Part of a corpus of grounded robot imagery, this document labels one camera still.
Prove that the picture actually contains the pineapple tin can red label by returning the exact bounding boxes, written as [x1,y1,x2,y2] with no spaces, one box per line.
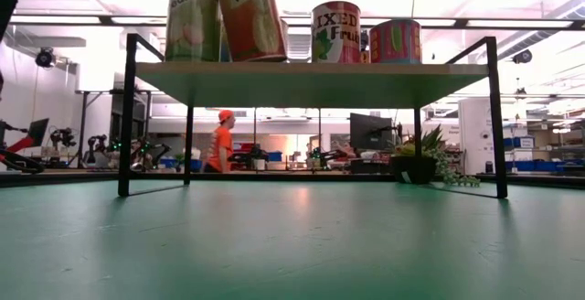
[215,0,290,64]

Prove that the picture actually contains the pears tin can green label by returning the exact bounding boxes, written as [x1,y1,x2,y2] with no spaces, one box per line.
[163,0,224,63]

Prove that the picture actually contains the cherries tin can blue label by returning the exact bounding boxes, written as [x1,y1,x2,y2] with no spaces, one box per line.
[218,16,232,63]

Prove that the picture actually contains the mixed fruit tin can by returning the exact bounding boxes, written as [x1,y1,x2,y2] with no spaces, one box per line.
[311,0,362,65]

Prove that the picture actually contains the short pink labelled tin can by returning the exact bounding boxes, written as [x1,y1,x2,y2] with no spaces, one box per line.
[367,18,423,65]

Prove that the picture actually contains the red storage rack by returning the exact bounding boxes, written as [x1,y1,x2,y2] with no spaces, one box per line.
[235,141,255,172]

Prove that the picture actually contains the person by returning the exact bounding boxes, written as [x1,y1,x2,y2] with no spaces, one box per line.
[203,109,238,174]

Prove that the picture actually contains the black monitor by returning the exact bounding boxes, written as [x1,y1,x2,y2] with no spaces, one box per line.
[349,112,395,152]

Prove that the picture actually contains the blue storage bin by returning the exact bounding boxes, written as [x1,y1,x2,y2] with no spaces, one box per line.
[504,135,536,150]
[159,155,204,174]

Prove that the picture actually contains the black metal stand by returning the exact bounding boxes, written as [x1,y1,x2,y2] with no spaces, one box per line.
[74,88,154,169]

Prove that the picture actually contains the potted succulent plant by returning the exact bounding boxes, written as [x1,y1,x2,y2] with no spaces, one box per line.
[389,123,482,188]

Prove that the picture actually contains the red black robot device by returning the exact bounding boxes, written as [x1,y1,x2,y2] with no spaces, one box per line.
[0,117,50,174]

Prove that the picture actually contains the green table mat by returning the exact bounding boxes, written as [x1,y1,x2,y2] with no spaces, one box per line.
[0,179,585,300]

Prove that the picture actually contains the wooden shelf black metal frame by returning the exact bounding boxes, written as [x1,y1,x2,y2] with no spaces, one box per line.
[116,32,509,199]

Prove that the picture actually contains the black dome camera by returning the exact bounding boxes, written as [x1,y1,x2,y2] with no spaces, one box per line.
[35,47,57,70]
[511,48,534,65]

